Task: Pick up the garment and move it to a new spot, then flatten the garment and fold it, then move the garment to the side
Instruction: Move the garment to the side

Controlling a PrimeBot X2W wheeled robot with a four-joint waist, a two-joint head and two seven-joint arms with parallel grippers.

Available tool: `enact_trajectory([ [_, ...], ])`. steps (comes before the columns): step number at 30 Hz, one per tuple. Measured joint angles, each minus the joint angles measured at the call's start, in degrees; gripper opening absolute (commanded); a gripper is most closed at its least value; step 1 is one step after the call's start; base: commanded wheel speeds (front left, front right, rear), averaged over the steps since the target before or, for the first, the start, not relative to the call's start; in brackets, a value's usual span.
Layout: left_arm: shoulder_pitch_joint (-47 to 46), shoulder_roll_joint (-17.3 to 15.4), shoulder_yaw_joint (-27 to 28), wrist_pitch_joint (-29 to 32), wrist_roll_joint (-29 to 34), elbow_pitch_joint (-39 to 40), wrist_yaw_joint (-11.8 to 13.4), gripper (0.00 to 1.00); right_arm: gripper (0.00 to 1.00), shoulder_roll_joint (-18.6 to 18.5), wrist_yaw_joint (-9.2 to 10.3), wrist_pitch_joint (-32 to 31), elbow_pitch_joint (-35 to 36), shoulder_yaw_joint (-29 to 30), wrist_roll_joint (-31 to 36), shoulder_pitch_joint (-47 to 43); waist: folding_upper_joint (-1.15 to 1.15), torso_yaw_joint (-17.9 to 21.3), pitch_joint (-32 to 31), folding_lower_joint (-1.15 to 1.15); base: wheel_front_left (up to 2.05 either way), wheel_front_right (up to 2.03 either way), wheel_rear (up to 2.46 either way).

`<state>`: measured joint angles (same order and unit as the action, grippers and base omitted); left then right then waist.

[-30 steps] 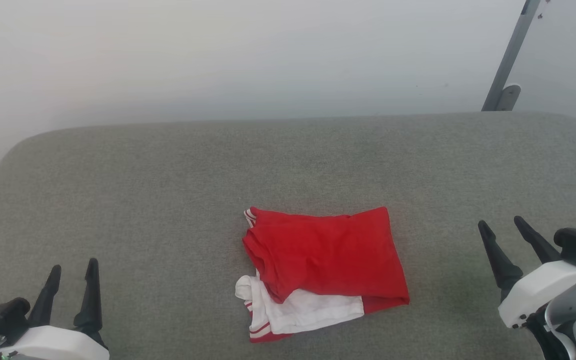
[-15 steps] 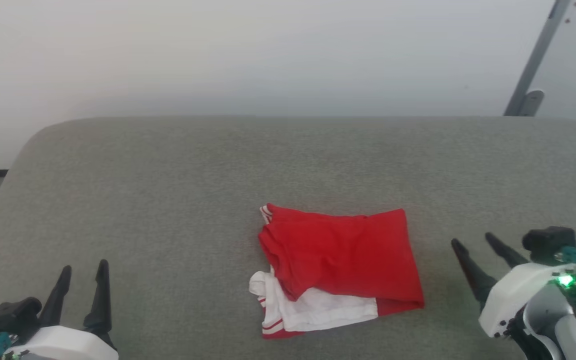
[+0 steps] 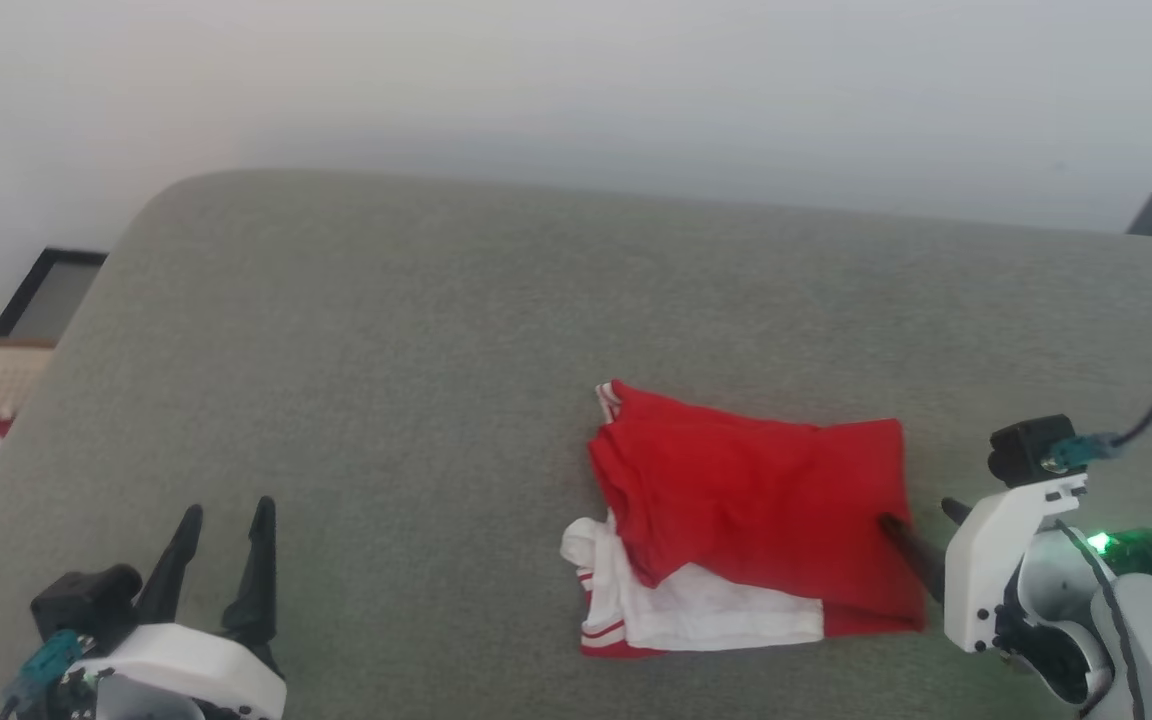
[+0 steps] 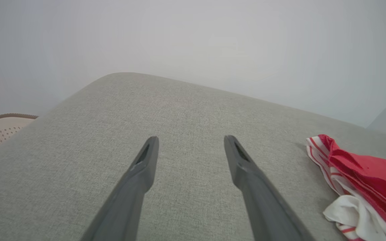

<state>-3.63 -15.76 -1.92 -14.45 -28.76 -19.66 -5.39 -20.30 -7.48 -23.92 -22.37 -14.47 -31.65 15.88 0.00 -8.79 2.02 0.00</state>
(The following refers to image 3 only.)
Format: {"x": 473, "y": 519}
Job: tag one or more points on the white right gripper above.
{"x": 981, "y": 570}

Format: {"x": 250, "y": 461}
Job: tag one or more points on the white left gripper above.
{"x": 186, "y": 665}

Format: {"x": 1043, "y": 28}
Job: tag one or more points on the red and white t-shirt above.
{"x": 766, "y": 500}

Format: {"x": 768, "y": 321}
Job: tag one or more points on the grey fabric sofa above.
{"x": 436, "y": 350}

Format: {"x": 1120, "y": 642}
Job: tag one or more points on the black framed panel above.
{"x": 56, "y": 295}

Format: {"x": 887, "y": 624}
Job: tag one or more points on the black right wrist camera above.
{"x": 1026, "y": 450}

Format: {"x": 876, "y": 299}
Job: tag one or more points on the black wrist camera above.
{"x": 1026, "y": 450}
{"x": 86, "y": 600}

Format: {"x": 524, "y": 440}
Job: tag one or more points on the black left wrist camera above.
{"x": 86, "y": 600}

